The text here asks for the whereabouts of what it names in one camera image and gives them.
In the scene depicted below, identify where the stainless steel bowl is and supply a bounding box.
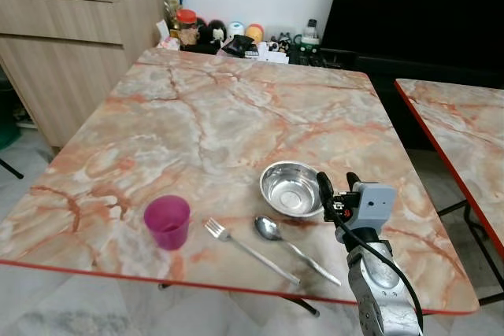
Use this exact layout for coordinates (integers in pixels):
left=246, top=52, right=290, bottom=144
left=259, top=161, right=326, bottom=220

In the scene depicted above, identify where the silver metal spoon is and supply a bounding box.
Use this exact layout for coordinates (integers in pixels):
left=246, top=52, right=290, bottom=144
left=253, top=216, right=344, bottom=288

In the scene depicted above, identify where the silver metal fork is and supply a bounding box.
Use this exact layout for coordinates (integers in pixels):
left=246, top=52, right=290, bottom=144
left=204, top=219, right=302, bottom=286

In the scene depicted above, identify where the marble pattern red-edged table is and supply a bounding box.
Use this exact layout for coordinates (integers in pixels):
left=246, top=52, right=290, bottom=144
left=394, top=78, right=504, bottom=290

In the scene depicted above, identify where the white printed box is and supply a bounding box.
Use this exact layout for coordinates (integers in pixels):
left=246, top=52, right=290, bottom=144
left=255, top=44, right=291, bottom=65

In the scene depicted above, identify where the clear bottle with black cap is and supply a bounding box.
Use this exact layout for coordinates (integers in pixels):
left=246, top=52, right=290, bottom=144
left=301, top=18, right=321, bottom=46

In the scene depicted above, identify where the purple plastic cup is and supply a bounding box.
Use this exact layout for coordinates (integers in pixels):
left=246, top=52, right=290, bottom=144
left=143, top=195, right=192, bottom=252

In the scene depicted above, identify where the black pouch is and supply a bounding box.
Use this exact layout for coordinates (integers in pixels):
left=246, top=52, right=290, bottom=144
left=222, top=35, right=255, bottom=58

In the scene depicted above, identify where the orange round toy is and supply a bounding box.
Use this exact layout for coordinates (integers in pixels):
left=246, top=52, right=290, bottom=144
left=244, top=24, right=265, bottom=45

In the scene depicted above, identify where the black television screen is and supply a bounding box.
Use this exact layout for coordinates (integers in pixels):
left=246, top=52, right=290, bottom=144
left=321, top=0, right=504, bottom=59

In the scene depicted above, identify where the black mouse plush toy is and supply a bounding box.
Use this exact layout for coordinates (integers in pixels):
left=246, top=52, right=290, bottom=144
left=196, top=17, right=230, bottom=48

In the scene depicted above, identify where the jar with red lid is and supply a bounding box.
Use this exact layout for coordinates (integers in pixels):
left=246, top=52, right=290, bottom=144
left=175, top=9, right=198, bottom=46

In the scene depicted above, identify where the wooden cabinet with glass top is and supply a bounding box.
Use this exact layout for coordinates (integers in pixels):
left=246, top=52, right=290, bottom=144
left=0, top=0, right=167, bottom=150

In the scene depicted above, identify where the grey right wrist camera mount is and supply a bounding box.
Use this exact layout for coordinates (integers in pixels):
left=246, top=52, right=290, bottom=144
left=350, top=182, right=397, bottom=231

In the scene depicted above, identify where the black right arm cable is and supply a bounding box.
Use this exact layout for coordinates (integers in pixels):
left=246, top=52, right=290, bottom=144
left=334, top=216, right=424, bottom=330

